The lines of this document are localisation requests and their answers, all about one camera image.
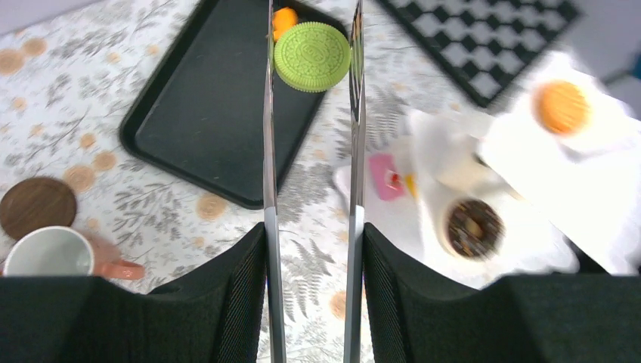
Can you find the chocolate sprinkle donut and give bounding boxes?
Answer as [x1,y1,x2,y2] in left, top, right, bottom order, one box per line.
[438,197,505,261]

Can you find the black serving tray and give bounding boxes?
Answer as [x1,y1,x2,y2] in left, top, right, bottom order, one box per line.
[119,0,349,210]

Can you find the orange fish pastry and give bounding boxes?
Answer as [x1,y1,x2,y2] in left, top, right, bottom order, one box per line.
[272,8,299,42]

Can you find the orange macaron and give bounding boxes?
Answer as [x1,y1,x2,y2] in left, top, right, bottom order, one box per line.
[533,80,592,136]

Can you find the silver serving tongs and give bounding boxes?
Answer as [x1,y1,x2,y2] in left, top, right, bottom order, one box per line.
[262,0,367,362]

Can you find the green macaron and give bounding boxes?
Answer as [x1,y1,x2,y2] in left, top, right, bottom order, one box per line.
[274,22,351,93]

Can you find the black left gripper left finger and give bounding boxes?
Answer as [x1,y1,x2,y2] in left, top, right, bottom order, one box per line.
[1,223,266,362]

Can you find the black and grey chessboard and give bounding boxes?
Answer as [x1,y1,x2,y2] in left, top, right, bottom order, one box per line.
[380,0,582,107]

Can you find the white three-tier dessert stand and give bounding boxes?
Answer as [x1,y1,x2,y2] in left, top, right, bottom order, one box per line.
[364,51,640,289]

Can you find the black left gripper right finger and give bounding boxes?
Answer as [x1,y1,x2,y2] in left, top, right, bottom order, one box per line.
[364,224,640,362]

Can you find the pink strawberry cake slice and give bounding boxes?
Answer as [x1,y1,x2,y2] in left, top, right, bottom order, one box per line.
[369,153,405,201]

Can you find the dark brown saucer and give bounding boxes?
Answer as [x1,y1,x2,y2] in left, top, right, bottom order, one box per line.
[1,177,77,240]

